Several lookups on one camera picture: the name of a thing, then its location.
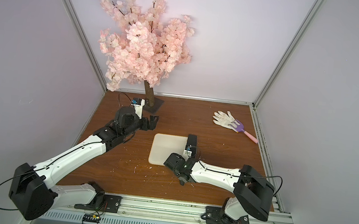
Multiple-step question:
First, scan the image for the white work glove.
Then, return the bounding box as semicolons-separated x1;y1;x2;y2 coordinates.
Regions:
213;111;236;132

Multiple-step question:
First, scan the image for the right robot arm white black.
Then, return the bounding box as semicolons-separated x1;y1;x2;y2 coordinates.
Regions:
164;153;275;222

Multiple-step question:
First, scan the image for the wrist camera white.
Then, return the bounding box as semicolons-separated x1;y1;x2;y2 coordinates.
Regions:
132;98;146;119
182;149;193;158

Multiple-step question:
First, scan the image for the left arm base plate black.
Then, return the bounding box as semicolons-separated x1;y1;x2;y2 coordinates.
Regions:
74;194;122;214

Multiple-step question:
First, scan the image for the white cutting board orange rim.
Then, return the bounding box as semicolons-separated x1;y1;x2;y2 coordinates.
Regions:
148;133;188;166

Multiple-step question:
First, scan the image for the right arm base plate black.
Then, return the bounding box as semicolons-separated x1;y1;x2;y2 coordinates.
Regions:
200;206;250;224

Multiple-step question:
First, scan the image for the left circuit board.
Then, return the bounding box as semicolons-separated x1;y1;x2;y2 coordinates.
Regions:
81;213;102;224

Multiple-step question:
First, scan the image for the black kitchen knife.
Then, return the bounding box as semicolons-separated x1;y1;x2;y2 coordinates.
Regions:
185;134;198;158

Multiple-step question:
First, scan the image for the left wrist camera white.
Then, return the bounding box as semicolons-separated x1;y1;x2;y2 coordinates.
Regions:
132;98;146;119

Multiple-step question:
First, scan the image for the aluminium front rail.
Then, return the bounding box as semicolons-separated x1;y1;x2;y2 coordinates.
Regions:
52;193;294;224

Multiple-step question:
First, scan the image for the purple pink toy rake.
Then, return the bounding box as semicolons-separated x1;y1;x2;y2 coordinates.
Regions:
233;120;259;144

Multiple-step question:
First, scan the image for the pink cherry blossom tree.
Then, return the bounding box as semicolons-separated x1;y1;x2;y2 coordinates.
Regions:
98;0;195;113

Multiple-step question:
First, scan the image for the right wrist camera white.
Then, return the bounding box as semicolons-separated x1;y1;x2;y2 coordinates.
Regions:
182;149;193;158

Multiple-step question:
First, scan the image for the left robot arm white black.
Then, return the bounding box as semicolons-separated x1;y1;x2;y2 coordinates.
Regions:
8;105;159;221

